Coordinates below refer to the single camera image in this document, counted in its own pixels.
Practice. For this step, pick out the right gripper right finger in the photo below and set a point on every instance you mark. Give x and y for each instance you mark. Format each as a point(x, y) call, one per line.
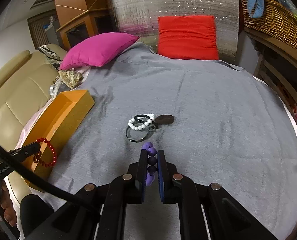
point(162, 173)

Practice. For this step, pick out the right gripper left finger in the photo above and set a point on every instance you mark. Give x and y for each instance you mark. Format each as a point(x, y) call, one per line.
point(141, 173)

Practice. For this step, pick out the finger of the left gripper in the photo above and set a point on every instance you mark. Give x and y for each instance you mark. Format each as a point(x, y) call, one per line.
point(26, 151)

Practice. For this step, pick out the dark brown oval case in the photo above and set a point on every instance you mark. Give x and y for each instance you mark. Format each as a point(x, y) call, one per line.
point(164, 119)

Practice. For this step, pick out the left hand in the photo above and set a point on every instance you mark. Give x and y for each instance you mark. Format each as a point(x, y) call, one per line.
point(7, 205)

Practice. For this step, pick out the orange cardboard box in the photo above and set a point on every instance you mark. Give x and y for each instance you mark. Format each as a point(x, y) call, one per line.
point(57, 124)

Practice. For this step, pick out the grey metal bangle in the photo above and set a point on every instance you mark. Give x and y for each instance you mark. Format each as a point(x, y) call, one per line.
point(140, 135)

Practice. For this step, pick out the beige leather sofa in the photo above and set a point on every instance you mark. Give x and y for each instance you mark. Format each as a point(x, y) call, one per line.
point(25, 81)

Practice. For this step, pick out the grey bed blanket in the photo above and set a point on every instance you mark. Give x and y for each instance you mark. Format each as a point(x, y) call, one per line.
point(229, 128)

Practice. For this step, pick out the patterned cloth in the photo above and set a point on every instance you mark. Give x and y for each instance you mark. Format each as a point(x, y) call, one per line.
point(70, 78)

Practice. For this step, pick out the pink pillow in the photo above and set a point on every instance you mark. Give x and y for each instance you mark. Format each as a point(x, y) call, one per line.
point(97, 50)

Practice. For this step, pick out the red pillow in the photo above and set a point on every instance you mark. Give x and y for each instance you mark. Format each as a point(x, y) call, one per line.
point(190, 37)

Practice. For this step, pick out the wooden cabinet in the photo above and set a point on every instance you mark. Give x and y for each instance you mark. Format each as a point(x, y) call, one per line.
point(81, 19)

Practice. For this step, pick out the wooden shelf unit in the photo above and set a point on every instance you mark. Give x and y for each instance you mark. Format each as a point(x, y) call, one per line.
point(277, 66)

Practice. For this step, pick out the silver foil headboard panel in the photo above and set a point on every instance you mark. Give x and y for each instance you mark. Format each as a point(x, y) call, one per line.
point(140, 18)

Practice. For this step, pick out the wicker basket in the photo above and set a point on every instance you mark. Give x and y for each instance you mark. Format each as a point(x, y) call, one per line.
point(276, 22)

